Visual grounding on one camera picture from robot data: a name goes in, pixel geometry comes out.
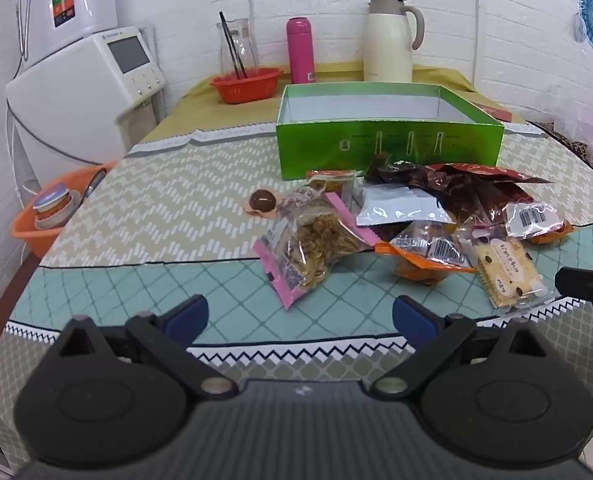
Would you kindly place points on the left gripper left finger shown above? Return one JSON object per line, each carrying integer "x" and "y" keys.
{"x": 162, "y": 342}

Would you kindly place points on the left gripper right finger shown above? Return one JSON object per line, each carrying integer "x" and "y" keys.
{"x": 435, "y": 341}

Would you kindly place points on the orange bun snack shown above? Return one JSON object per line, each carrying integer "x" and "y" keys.
{"x": 426, "y": 252}

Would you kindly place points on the clear barcode snack packet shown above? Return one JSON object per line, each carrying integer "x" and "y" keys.
{"x": 538, "y": 223}

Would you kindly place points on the white silver snack pouch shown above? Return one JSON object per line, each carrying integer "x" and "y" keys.
{"x": 395, "y": 203}

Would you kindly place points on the dark brown snack bag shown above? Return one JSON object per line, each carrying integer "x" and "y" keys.
{"x": 471, "y": 193}

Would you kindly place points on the pink dried snack bag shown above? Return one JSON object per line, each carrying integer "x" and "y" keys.
{"x": 313, "y": 230}

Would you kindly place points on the orange brown snack packet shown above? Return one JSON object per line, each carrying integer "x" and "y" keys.
{"x": 340, "y": 182}

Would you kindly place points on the cookie cracker packet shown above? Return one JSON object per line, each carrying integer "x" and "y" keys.
{"x": 505, "y": 267}

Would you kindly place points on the round chocolate snack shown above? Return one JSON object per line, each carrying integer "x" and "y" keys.
{"x": 262, "y": 203}

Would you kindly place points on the orange plastic basin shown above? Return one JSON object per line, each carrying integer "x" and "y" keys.
{"x": 42, "y": 221}

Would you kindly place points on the green cardboard box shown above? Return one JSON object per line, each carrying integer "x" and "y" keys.
{"x": 344, "y": 125}

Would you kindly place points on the white water dispenser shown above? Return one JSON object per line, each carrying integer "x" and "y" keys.
{"x": 87, "y": 104}

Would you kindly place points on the red plastic basket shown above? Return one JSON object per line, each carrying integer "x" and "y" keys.
{"x": 261, "y": 84}

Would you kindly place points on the black stirring stick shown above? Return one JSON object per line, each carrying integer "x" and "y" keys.
{"x": 236, "y": 59}

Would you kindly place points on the cream thermos jug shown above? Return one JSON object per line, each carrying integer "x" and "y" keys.
{"x": 394, "y": 31}

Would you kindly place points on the glass carafe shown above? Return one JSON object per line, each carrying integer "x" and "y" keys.
{"x": 244, "y": 40}

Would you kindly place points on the pink thermos bottle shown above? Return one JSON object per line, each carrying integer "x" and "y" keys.
{"x": 300, "y": 51}

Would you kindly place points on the white water purifier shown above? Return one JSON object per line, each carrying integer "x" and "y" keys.
{"x": 51, "y": 25}

